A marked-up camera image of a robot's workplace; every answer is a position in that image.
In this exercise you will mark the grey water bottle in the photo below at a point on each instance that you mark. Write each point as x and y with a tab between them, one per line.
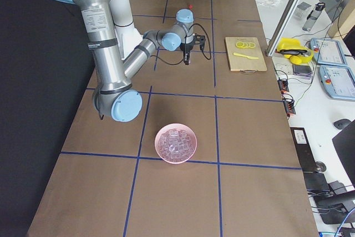
313	16

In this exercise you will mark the clear ice cubes pile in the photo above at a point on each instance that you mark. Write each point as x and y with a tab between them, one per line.
176	146

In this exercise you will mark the upper teach pendant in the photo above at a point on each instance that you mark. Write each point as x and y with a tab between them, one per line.
328	52

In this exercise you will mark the aluminium frame post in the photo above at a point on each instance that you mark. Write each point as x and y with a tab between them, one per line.
280	28

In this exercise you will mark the bamboo cutting board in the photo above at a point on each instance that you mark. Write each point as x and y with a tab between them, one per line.
240	64

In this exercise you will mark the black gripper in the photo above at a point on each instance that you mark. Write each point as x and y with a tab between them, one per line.
186	48

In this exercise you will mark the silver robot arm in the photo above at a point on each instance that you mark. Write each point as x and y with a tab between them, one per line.
114	96

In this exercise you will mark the teach pendant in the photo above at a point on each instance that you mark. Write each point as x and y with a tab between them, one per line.
338	81
328	52

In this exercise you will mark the yellow plastic knife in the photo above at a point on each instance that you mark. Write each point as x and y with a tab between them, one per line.
244	56

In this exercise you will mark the yellow bag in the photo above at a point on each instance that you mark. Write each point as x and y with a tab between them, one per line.
293	50

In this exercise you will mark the lower teach pendant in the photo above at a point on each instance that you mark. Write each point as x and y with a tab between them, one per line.
338	81

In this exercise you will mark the pink bowl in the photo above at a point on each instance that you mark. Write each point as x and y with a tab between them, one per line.
175	126

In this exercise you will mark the top lemon slice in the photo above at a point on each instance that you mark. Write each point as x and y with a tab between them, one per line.
240	44

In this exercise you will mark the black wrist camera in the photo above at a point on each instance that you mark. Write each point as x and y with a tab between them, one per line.
200	40

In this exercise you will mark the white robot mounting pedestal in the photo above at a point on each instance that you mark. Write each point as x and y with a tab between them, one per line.
127	36

